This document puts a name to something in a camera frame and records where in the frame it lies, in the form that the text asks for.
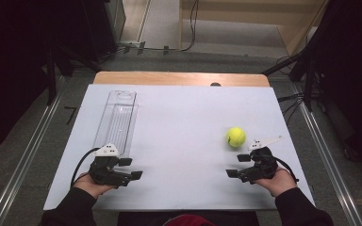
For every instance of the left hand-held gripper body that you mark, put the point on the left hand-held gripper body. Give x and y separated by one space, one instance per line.
105 171

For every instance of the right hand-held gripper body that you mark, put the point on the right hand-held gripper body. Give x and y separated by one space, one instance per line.
262 166

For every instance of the yellow tennis ball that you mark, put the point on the yellow tennis ball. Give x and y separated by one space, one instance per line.
235 137

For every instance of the clear plastic container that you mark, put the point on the clear plastic container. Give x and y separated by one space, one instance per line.
118 122

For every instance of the person's left hand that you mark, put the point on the person's left hand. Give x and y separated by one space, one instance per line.
86 185

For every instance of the person's right hand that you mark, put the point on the person's right hand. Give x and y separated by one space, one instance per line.
279 183

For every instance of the white table board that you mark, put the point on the white table board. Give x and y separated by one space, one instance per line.
182 141

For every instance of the person's red garment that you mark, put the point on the person's red garment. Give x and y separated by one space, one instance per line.
188 221

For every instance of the black metal stand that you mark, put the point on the black metal stand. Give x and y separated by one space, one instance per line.
308 84
52 78

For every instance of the dark cabinet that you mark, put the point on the dark cabinet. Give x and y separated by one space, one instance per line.
106 25

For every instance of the light wooden shelf unit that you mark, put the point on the light wooden shelf unit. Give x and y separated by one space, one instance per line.
295 19

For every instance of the metal floor rail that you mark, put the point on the metal floor rail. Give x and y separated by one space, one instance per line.
25 150
330 157

